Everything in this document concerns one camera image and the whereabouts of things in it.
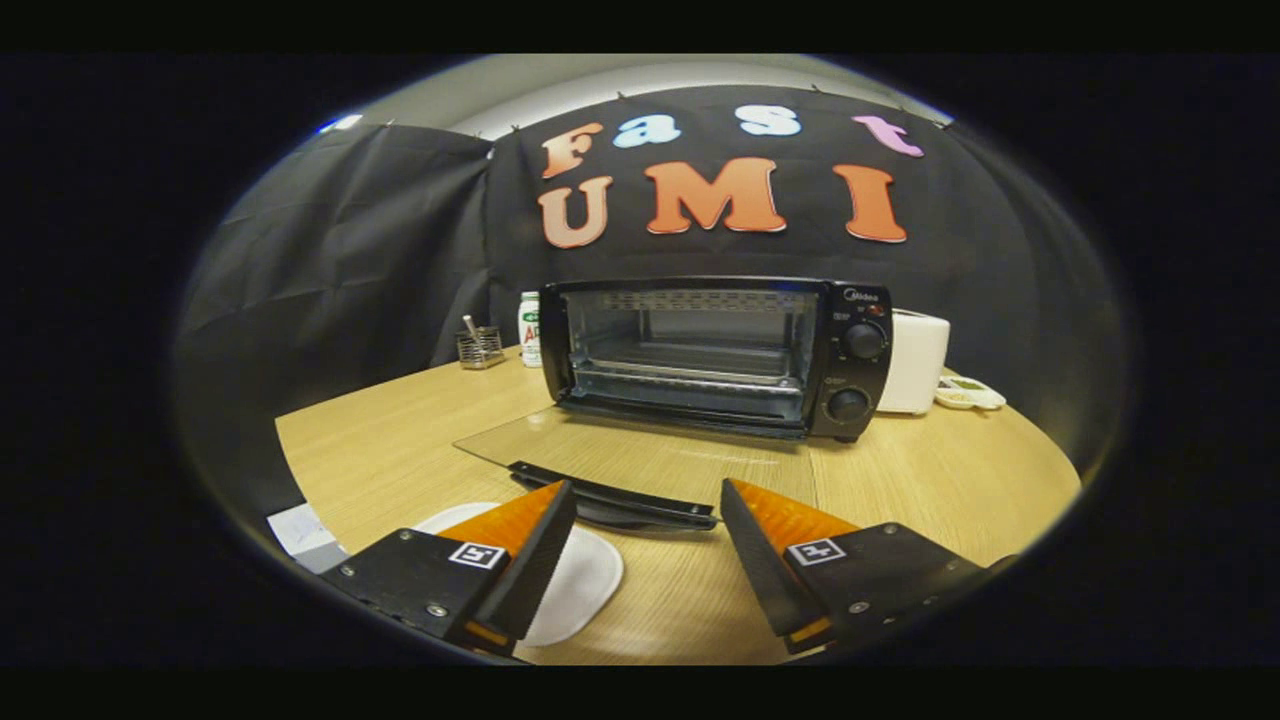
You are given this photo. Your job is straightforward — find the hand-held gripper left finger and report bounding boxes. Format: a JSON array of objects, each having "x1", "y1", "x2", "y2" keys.
[{"x1": 320, "y1": 479, "x2": 579, "y2": 658}]

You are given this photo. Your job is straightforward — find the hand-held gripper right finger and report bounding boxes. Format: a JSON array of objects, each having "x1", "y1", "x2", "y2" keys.
[{"x1": 719, "y1": 478, "x2": 1019, "y2": 655}]

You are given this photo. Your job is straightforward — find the black toaster oven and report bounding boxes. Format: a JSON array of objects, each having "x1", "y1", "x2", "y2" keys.
[{"x1": 453, "y1": 276, "x2": 894, "y2": 532}]

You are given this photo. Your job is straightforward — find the white plate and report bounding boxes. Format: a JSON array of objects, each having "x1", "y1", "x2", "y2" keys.
[{"x1": 412, "y1": 500, "x2": 625, "y2": 648}]

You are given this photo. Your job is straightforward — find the white paper sheet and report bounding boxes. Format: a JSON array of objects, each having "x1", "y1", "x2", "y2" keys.
[{"x1": 266, "y1": 503, "x2": 347, "y2": 574}]

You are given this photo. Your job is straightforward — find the white bottle with green label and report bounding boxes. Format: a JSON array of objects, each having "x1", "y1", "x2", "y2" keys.
[{"x1": 516, "y1": 291, "x2": 544, "y2": 369}]

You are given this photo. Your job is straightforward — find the white appliance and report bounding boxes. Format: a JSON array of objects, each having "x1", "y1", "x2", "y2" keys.
[{"x1": 877, "y1": 308, "x2": 952, "y2": 416}]

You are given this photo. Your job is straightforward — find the small white divided dish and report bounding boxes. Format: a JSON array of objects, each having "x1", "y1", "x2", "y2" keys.
[{"x1": 934, "y1": 375, "x2": 1007, "y2": 412}]

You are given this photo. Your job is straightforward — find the wire mesh utensil holder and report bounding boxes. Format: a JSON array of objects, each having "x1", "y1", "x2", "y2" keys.
[{"x1": 456, "y1": 314, "x2": 507, "y2": 372}]

